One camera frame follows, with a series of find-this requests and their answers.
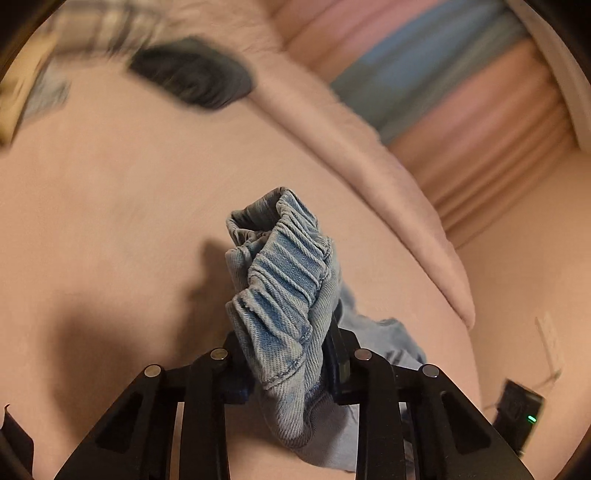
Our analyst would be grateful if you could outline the light blue denim pants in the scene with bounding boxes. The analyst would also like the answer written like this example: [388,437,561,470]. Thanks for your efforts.
[225,187,427,471]

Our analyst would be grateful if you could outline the pink bed sheet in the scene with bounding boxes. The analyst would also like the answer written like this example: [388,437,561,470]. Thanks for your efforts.
[1,62,481,479]

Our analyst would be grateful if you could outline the pink curtain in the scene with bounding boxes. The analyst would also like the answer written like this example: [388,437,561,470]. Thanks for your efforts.
[266,1,576,246]

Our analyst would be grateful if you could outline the dark folded jeans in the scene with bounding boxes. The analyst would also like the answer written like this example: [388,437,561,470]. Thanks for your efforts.
[129,37,254,110]

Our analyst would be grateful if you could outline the pink duvet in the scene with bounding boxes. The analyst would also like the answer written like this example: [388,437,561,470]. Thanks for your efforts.
[164,1,476,328]

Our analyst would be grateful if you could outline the plaid pillow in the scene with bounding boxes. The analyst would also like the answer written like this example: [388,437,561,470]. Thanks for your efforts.
[39,0,168,57]

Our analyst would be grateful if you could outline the white wall socket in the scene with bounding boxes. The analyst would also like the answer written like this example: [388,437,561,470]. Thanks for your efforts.
[536,313,565,380]

